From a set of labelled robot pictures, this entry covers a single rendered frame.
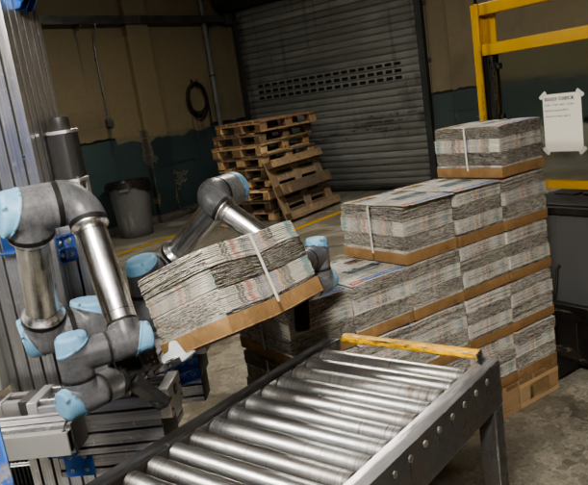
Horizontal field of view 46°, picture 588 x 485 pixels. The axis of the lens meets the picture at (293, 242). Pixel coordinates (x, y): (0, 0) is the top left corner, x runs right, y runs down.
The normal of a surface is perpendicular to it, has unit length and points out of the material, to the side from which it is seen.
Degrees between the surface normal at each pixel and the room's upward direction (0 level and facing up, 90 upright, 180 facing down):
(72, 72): 90
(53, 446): 90
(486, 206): 90
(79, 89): 90
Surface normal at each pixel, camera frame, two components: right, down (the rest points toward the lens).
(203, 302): -0.62, 0.18
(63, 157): -0.07, 0.22
